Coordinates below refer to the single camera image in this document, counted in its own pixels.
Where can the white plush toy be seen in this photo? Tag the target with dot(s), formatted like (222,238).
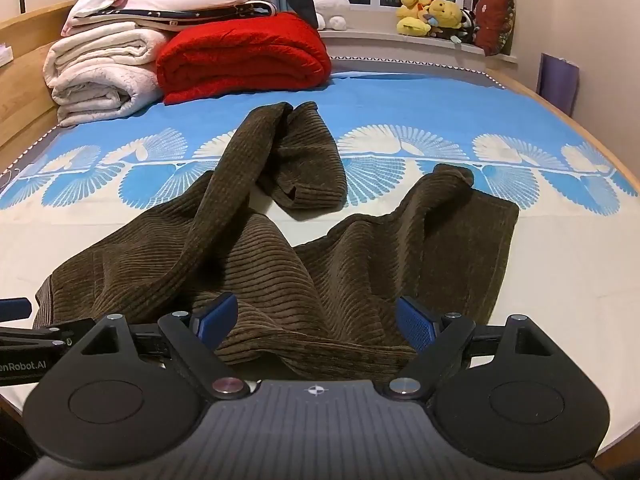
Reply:
(330,7)

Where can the yellow duck plush toy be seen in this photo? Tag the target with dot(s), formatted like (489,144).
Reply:
(412,12)

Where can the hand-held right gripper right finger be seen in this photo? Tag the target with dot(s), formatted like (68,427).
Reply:
(416,326)

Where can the purple bag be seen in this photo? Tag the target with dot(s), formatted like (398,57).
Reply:
(557,82)

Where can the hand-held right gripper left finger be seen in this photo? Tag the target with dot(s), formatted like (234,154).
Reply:
(219,316)

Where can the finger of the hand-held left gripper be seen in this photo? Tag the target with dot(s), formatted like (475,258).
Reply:
(45,335)
(15,307)

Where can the red folded blanket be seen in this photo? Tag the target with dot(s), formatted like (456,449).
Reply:
(240,55)

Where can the yellow bear plush toy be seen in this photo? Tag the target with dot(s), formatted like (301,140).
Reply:
(445,12)

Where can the dark red cushion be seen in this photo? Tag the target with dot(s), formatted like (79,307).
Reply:
(494,20)

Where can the wooden bed frame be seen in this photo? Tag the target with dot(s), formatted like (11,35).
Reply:
(25,70)

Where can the white folded quilt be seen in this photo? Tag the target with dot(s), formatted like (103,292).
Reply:
(100,75)

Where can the white window sill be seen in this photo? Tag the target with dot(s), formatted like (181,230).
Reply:
(400,47)

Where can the blue and white bed sheet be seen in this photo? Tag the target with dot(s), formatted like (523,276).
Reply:
(550,260)

